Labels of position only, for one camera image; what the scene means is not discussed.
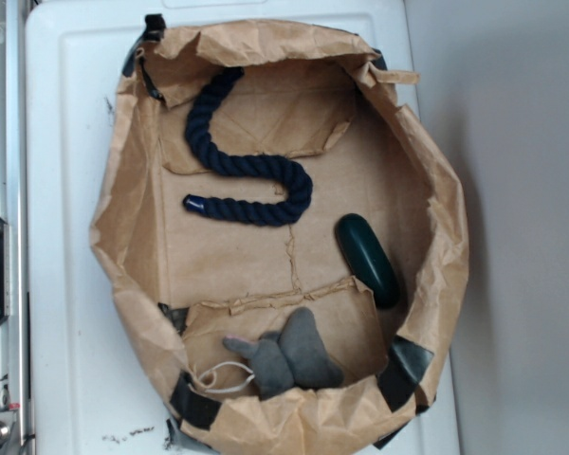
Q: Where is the aluminium frame rail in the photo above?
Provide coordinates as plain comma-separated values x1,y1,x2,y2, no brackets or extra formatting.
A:
0,1,34,454

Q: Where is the brown paper bag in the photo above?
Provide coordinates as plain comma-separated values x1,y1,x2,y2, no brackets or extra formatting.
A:
90,14,468,454

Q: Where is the dark blue twisted rope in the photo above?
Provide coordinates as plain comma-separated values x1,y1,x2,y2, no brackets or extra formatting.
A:
182,65,314,228

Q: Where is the dark green oval case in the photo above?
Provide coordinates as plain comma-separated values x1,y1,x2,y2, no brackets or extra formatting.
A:
335,213,400,310

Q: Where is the white string loop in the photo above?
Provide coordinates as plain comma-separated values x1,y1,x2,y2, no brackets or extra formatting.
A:
192,361,256,395

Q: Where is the white plastic tray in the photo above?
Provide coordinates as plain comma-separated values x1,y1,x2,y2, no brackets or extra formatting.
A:
24,0,462,455

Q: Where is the grey plush elephant toy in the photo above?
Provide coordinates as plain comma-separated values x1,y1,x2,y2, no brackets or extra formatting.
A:
223,307,344,400

